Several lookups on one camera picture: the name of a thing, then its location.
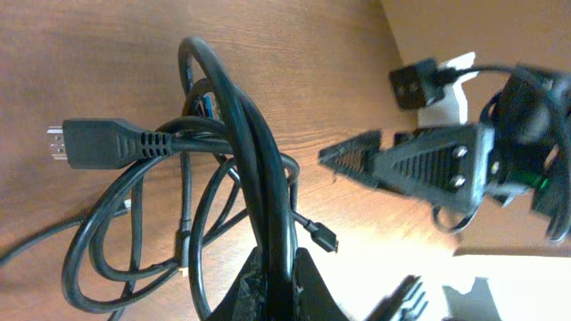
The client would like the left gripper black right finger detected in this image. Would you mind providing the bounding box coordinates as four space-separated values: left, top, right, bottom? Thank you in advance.
294 248 348 321

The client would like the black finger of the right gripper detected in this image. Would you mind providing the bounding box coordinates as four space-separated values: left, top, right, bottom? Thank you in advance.
318 130 382 187
373 123 494 213

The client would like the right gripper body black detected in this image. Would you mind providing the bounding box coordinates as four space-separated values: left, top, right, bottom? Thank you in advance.
485 125 535 207

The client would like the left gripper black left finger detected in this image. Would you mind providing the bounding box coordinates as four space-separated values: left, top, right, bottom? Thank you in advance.
206 247 265 321

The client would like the thin black USB cable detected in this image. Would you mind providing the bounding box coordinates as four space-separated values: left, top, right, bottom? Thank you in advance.
0 75 251 321

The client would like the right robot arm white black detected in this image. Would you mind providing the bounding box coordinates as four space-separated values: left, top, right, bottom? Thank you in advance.
319 64 570 242

